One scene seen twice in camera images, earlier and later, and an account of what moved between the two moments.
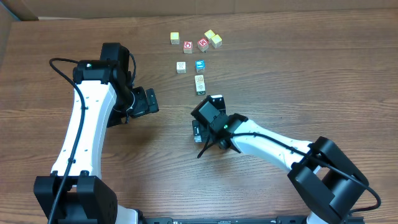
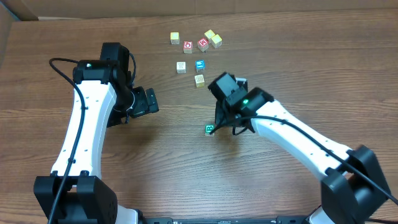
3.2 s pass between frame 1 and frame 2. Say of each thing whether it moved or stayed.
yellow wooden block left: stayed
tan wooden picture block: stayed
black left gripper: stayed
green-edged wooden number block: moved
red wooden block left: stayed
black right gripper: moved
